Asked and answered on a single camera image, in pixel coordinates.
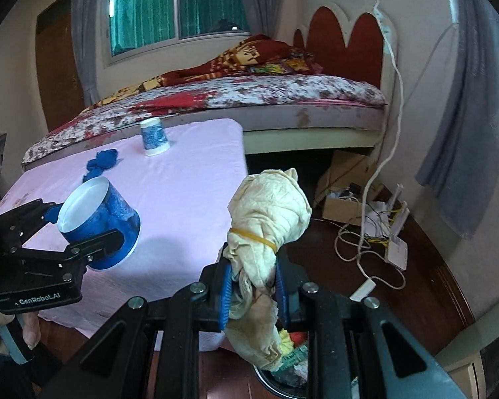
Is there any white power adapter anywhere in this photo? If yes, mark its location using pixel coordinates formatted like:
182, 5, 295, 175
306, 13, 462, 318
349, 278, 377, 302

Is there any beige cloth bundle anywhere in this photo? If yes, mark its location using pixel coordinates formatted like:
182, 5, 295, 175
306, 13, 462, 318
224, 168, 312, 372

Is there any bed with floral quilt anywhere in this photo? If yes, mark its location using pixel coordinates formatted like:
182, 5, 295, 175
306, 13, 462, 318
21, 72, 388, 165

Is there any white power strip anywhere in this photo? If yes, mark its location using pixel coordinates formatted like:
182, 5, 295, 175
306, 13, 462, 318
374, 2, 396, 57

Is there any brown wooden door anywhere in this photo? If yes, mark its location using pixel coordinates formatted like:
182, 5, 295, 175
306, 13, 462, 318
35, 0, 86, 134

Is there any dark blue paper cup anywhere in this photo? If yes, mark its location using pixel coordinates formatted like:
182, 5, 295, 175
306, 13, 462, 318
57, 176, 142, 272

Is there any blue patterned paper cup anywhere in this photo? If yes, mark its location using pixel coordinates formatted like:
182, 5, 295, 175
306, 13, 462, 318
140, 117, 170, 157

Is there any coiled white cable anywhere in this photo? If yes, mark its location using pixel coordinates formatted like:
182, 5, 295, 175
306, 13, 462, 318
335, 218, 406, 292

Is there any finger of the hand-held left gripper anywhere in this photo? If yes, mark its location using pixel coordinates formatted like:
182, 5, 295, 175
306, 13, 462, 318
0, 198, 66, 255
62, 228, 126, 276

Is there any long white cable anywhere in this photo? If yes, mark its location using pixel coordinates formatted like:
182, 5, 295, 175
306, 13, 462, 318
358, 0, 404, 292

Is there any cardboard box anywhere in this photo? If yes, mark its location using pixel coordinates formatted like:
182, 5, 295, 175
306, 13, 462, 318
314, 150, 385, 225

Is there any window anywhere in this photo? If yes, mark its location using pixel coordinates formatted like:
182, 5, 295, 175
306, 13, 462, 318
102, 0, 254, 65

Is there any white red heart headboard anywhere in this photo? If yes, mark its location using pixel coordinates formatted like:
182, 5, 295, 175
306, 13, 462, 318
293, 2, 400, 150

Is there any yellow cloth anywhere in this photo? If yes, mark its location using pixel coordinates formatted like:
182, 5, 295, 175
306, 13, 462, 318
278, 328, 295, 356

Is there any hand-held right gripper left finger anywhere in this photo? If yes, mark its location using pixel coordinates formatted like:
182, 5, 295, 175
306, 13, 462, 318
37, 251, 236, 399

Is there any metal trash bin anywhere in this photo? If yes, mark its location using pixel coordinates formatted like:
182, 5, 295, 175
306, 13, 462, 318
253, 328, 312, 399

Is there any grey curtain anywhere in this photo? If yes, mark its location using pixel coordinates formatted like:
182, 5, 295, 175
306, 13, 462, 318
71, 0, 109, 109
416, 0, 499, 239
237, 0, 285, 40

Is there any white router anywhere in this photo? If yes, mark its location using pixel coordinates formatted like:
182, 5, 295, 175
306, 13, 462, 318
385, 183, 410, 271

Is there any red printed blanket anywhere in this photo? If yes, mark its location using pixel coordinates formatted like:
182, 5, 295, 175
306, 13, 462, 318
81, 34, 323, 111

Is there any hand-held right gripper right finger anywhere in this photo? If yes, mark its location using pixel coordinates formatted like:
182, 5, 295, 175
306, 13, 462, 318
273, 253, 458, 399

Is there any white cabinet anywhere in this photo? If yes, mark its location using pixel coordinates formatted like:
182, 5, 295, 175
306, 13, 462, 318
432, 291, 499, 399

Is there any bed mattress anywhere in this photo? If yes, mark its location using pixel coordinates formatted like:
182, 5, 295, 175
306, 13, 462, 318
79, 102, 389, 159

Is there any blue cloth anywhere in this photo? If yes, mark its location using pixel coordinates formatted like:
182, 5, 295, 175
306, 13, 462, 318
81, 147, 121, 184

